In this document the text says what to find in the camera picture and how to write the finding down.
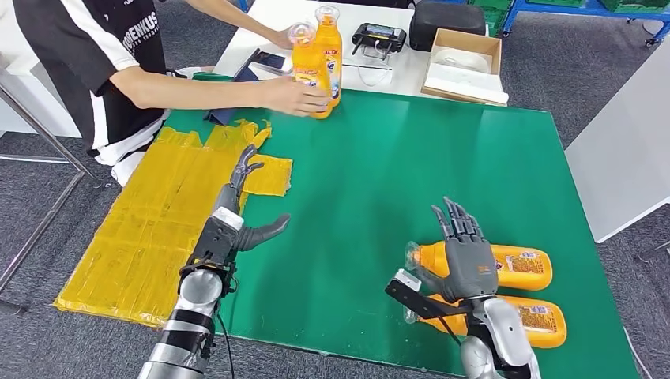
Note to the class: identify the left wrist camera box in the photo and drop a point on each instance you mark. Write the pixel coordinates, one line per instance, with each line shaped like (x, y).
(214, 246)

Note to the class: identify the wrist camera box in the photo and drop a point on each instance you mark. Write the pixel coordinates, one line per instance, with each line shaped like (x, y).
(413, 301)
(214, 246)

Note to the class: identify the person's left hand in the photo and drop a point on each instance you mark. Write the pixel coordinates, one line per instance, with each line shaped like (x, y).
(282, 37)

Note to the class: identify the person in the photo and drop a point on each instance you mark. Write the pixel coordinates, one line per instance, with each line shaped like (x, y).
(78, 52)

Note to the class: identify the white-cased smartphone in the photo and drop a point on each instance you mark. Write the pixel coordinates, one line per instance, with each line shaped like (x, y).
(272, 60)

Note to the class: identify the white oval pad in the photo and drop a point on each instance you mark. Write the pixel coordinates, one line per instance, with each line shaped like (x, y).
(466, 60)

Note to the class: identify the orange detergent bottle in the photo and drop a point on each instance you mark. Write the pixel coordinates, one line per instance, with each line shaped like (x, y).
(539, 337)
(523, 284)
(309, 63)
(332, 42)

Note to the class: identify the green plastic crate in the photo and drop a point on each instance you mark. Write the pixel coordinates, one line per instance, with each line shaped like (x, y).
(555, 2)
(633, 5)
(492, 15)

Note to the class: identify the yellow taped cardboard sheet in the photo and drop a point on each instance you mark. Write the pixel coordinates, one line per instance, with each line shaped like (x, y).
(157, 225)

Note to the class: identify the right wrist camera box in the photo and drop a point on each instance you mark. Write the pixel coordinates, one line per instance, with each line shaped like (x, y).
(413, 301)

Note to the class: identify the person's left forearm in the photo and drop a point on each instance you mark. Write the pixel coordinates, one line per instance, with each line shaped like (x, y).
(230, 18)

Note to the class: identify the person's right forearm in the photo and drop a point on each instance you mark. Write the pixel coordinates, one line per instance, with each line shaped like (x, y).
(183, 91)

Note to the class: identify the person's right hand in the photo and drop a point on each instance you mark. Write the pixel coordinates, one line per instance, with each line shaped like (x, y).
(293, 97)

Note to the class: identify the open cardboard box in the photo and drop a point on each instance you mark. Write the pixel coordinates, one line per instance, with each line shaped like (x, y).
(460, 41)

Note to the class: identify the grey metal frame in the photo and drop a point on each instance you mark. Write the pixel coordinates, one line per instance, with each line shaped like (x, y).
(82, 175)

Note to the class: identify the black table foot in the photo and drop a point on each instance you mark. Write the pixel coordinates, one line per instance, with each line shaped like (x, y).
(654, 255)

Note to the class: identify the black remote controller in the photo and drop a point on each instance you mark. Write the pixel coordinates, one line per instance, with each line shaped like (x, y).
(379, 36)

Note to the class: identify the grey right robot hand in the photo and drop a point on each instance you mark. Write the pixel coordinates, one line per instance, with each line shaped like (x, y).
(471, 267)

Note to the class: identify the blue metal post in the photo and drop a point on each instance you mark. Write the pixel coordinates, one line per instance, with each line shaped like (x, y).
(243, 5)

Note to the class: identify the blue tablet case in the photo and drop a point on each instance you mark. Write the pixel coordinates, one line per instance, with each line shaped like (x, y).
(225, 116)

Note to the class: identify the blue metal rack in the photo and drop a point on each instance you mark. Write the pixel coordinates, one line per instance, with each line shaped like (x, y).
(591, 9)

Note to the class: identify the black carry case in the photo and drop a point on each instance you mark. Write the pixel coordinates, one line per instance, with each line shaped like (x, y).
(447, 25)

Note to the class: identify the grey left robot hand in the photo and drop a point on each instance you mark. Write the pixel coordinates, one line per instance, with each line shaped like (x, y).
(261, 233)

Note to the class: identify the white foam sheet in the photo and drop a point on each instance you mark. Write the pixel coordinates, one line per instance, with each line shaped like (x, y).
(466, 85)

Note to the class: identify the white table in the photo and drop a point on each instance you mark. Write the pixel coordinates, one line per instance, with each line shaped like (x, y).
(261, 13)
(623, 157)

